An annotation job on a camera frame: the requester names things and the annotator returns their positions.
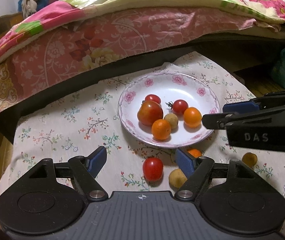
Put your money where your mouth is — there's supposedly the large rough orange mandarin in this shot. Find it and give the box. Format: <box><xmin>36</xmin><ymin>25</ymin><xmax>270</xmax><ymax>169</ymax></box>
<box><xmin>187</xmin><ymin>148</ymin><xmax>202</xmax><ymax>158</ymax></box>

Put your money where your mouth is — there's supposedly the tan longan among cluster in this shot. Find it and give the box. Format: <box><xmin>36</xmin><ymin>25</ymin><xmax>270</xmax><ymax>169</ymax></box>
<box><xmin>168</xmin><ymin>168</ymin><xmax>187</xmax><ymax>189</ymax></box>

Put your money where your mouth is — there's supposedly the smooth orange mandarin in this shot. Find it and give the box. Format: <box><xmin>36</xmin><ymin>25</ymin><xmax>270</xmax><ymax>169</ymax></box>
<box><xmin>183</xmin><ymin>107</ymin><xmax>202</xmax><ymax>128</ymax></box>

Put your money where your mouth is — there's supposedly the oval cherry tomato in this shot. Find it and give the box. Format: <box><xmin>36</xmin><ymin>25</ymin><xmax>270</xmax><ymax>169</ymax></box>
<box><xmin>142</xmin><ymin>158</ymin><xmax>164</xmax><ymax>182</ymax></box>

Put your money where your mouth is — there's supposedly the small orange mandarin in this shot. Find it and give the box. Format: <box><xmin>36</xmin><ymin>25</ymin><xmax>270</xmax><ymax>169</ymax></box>
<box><xmin>151</xmin><ymin>119</ymin><xmax>171</xmax><ymax>140</ymax></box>

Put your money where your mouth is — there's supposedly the tan longan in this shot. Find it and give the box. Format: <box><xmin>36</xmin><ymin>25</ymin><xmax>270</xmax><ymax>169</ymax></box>
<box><xmin>242</xmin><ymin>152</ymin><xmax>257</xmax><ymax>168</ymax></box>
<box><xmin>164</xmin><ymin>113</ymin><xmax>178</xmax><ymax>129</ymax></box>

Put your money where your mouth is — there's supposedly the cherry tomato with stem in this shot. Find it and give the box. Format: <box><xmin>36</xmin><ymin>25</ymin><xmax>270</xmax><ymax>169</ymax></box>
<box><xmin>166</xmin><ymin>99</ymin><xmax>189</xmax><ymax>116</ymax></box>

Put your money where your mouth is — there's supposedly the large red tomato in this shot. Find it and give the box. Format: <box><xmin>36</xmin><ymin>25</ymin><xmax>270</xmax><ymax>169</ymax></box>
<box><xmin>137</xmin><ymin>100</ymin><xmax>164</xmax><ymax>126</ymax></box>

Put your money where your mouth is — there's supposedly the green bag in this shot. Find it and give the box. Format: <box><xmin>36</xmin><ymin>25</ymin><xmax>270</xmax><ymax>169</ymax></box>
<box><xmin>273</xmin><ymin>48</ymin><xmax>285</xmax><ymax>88</ymax></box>

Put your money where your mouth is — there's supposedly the white floral plate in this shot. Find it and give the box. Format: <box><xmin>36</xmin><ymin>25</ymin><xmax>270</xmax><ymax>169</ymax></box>
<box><xmin>118</xmin><ymin>71</ymin><xmax>221</xmax><ymax>148</ymax></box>

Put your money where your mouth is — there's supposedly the pink floral bed sheet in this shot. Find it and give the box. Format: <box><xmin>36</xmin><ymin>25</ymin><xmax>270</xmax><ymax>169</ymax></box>
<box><xmin>0</xmin><ymin>3</ymin><xmax>285</xmax><ymax>112</ymax></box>

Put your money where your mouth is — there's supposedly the green pink floral quilt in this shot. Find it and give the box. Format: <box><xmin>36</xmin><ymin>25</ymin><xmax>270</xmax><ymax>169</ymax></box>
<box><xmin>0</xmin><ymin>0</ymin><xmax>285</xmax><ymax>63</ymax></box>

